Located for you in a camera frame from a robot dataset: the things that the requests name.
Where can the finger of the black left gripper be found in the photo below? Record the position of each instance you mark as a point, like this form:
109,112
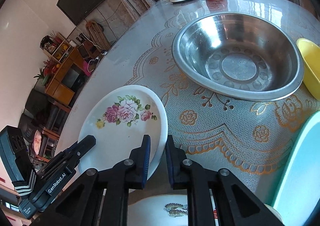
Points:
68,158

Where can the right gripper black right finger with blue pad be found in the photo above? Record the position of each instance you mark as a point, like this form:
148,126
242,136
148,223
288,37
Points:
214,197

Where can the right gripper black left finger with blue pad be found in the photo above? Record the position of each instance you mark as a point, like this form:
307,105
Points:
100,197

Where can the white plate red characters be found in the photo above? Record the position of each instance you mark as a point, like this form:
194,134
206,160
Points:
159,210

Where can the white plate pink roses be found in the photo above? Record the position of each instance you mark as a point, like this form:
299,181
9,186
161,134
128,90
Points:
119,122

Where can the stainless steel bowl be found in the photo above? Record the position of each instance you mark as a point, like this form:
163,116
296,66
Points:
240,56

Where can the yellow plastic bowl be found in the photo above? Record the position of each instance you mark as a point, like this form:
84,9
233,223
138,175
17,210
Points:
310,55

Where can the black leather sofa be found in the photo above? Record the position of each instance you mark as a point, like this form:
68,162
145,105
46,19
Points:
39,113

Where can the turquoise round plate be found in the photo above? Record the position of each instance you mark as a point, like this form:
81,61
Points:
297,194

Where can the lace plastic tablecloth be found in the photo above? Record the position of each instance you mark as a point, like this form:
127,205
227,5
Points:
251,139

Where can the wooden shelf cabinet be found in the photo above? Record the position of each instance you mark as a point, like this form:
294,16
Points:
66,58

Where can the wooden folding chair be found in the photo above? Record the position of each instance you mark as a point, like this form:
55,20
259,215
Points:
96,33

